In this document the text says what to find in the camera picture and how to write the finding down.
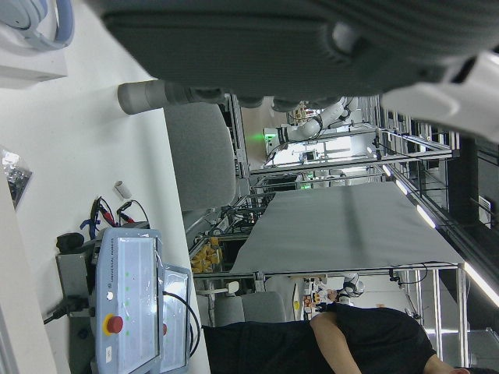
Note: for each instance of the robot teach pendant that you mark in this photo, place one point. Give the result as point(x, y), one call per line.
point(173, 327)
point(136, 296)

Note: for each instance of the red black clip leads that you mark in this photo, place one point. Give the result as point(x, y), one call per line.
point(107, 214)

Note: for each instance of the grey metal electronics box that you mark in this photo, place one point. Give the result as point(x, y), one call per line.
point(72, 272)

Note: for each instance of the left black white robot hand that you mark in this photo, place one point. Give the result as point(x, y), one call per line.
point(273, 46)

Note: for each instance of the aluminium frame structure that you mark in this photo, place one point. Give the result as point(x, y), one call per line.
point(390, 157)

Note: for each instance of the plastic bag of screws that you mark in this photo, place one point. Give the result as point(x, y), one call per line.
point(17, 179)

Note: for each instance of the grey office chair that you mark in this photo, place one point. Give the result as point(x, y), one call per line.
point(257, 309)
point(199, 156)

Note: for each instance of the yellow objects pile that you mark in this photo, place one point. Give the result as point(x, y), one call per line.
point(207, 253)

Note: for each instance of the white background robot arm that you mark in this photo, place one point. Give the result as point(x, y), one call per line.
point(306, 130)

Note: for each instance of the person in black shirt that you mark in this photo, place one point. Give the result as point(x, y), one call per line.
point(370, 346)

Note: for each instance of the light blue headphones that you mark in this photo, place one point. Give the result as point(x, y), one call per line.
point(66, 23)

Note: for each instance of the small white tube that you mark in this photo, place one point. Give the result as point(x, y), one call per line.
point(122, 189)

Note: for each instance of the white cardboard box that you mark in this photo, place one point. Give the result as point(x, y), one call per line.
point(31, 62)

